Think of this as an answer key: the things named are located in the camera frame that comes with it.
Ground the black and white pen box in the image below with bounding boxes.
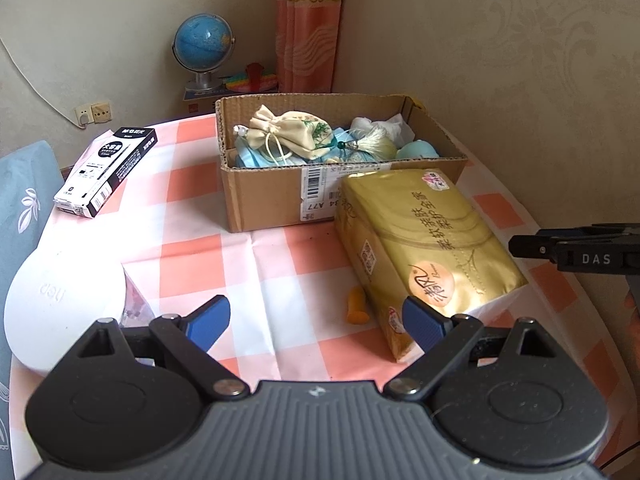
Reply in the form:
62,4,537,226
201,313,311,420
52,126,157,220

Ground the blue and white doll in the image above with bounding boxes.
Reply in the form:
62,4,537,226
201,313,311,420
349,114,442,159

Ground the blue desk globe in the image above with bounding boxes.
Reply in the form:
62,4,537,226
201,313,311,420
171,14,235,92

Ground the cream drawstring pouch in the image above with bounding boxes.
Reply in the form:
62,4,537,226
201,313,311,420
248,104,398,163

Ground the blue floral cushion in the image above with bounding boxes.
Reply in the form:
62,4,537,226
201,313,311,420
0,141,66,480

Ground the clear jar with white lid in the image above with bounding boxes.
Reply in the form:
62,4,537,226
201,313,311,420
4,249,161,375

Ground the small orange object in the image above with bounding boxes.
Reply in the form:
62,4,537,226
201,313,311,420
345,286,370,326

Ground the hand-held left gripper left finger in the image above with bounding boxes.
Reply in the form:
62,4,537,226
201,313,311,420
74,294,252,403

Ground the flat blue box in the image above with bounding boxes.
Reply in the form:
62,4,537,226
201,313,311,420
181,87,226,113

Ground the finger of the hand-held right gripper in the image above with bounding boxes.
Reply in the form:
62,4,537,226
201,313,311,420
536,225,640,237
508,232,640,277

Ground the pink patterned curtain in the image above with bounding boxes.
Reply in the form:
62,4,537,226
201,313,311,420
276,0,347,95

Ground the brown cardboard box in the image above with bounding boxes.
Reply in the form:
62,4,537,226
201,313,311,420
214,92,469,233

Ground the wall power socket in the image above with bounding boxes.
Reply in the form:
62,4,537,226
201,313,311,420
73,101,112,128

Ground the gold tissue pack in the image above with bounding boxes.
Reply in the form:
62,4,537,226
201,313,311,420
332,167,529,363

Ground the red toy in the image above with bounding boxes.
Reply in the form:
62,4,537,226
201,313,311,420
244,61,266,92

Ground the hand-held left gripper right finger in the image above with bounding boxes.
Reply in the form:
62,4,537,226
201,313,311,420
382,295,564,402

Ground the blue face mask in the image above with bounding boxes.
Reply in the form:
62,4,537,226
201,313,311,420
234,132,301,169

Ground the rainbow bubble fidget toy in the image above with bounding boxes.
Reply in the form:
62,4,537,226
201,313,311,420
223,72,282,95

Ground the white power cable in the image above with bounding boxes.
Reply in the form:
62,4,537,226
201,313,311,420
0,35,81,123

